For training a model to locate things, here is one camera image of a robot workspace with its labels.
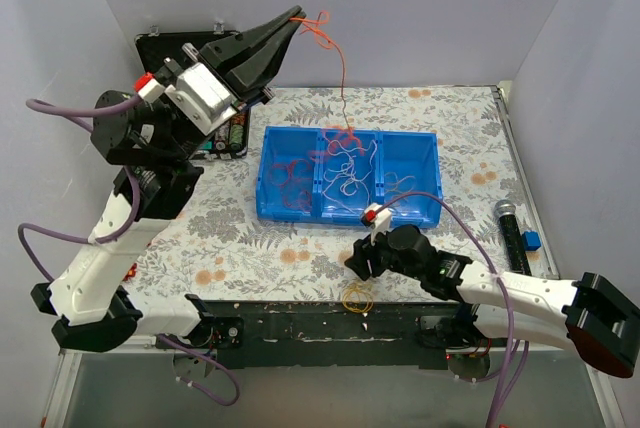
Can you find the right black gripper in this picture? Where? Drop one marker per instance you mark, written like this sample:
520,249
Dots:
361,262

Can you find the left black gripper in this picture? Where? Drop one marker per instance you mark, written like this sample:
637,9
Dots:
220,66

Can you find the blue three-compartment bin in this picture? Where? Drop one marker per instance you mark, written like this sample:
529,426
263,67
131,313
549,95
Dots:
330,176

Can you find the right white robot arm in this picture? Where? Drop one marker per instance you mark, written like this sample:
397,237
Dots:
589,317

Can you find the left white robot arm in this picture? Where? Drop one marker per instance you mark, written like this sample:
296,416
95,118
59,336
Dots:
151,135

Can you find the black poker chip case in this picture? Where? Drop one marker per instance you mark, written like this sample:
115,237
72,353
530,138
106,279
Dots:
230,140

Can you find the floral table mat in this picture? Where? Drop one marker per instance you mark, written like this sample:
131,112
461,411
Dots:
218,249

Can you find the black microphone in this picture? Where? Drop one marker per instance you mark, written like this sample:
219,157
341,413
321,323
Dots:
504,211

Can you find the small blue block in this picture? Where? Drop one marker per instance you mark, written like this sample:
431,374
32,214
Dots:
531,241

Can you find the small red white toy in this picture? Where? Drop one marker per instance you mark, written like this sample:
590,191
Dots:
131,273

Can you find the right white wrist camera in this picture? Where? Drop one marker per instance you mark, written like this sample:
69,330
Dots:
378,219

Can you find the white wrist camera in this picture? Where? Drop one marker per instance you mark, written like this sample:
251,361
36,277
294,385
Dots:
378,219
196,91

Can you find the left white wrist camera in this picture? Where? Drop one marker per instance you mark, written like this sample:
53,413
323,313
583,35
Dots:
196,91

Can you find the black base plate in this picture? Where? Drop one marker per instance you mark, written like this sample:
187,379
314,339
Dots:
321,334

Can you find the aluminium frame rail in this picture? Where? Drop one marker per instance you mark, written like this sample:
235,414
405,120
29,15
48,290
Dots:
139,386

